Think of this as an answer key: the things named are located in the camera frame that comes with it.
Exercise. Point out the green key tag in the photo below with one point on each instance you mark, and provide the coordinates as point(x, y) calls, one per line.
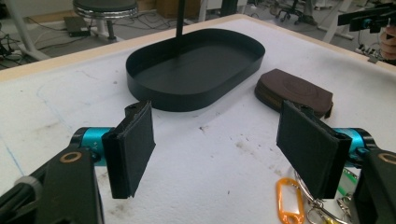
point(348, 180)

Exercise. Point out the black round stool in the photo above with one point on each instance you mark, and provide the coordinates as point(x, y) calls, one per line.
point(106, 9)

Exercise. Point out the white stand leg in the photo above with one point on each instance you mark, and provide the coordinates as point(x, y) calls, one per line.
point(23, 31)

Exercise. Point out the cardboard box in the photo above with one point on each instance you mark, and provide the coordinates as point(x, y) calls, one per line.
point(169, 7)

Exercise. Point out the black oval tray with pole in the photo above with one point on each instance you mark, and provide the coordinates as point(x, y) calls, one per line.
point(199, 74)

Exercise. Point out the orange key tag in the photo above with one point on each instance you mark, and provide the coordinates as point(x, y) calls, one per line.
point(280, 202)

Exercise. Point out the black box on floor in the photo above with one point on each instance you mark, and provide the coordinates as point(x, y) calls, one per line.
point(76, 26)

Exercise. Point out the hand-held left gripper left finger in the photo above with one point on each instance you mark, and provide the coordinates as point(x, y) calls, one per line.
point(129, 149)

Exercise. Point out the white desk leg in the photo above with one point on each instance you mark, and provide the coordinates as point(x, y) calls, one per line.
point(331, 31)

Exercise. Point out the white power strip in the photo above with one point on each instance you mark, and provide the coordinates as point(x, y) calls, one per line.
point(369, 53)

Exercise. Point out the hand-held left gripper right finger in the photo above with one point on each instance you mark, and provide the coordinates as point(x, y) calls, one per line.
point(311, 149)

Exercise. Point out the brown zip pouch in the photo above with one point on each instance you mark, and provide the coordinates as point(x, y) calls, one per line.
point(292, 88)

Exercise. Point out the black office chair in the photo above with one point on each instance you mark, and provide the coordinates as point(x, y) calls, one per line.
point(295, 12)

